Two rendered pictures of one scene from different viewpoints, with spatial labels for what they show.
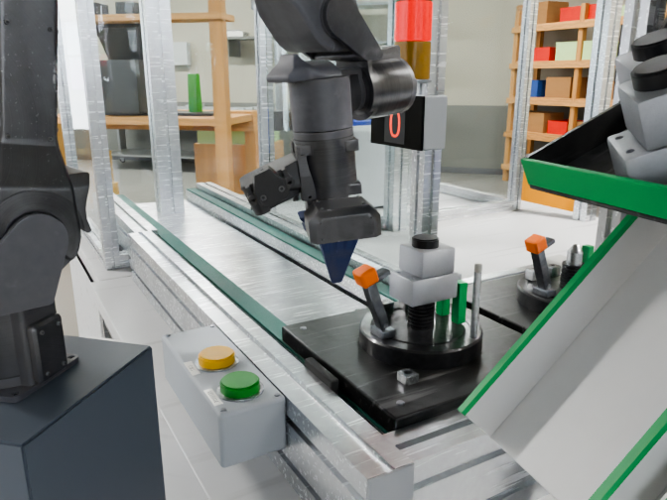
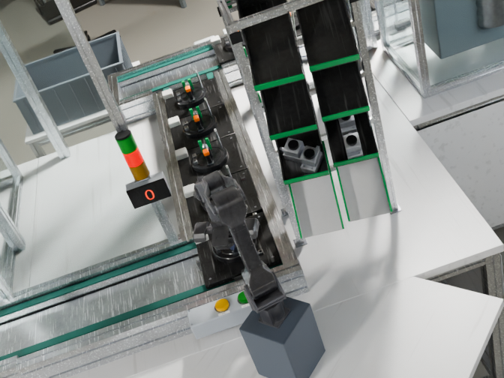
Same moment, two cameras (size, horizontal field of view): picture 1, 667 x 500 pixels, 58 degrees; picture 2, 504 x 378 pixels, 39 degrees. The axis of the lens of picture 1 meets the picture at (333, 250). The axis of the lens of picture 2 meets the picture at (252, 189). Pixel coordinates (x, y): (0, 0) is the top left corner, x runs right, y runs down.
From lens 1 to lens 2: 176 cm
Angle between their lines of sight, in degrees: 57
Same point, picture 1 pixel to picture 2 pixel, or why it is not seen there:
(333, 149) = not seen: hidden behind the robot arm
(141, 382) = not seen: hidden behind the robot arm
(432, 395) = (271, 249)
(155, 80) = not seen: outside the picture
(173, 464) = (240, 341)
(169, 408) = (202, 347)
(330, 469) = (284, 282)
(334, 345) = (229, 270)
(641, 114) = (314, 163)
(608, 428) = (322, 213)
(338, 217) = (256, 226)
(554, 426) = (313, 223)
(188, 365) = (221, 314)
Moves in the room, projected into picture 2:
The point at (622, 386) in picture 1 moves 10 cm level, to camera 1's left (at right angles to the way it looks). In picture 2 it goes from (316, 204) to (307, 227)
